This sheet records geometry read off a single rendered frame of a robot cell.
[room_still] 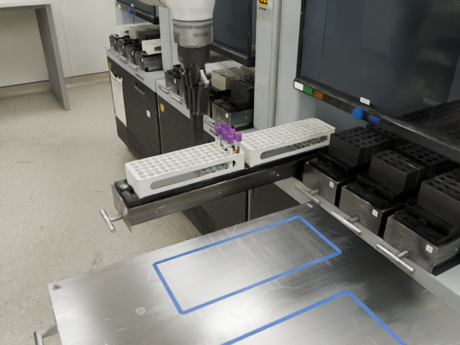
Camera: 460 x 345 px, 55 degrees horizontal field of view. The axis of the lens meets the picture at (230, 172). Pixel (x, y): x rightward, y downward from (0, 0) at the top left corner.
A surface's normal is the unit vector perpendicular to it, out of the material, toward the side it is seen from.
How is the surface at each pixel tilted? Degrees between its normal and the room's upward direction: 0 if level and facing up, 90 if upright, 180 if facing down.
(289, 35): 90
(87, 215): 0
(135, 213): 90
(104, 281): 0
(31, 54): 90
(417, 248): 90
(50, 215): 0
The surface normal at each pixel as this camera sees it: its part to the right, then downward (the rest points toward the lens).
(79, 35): 0.50, 0.42
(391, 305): 0.00, -0.87
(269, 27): -0.87, 0.25
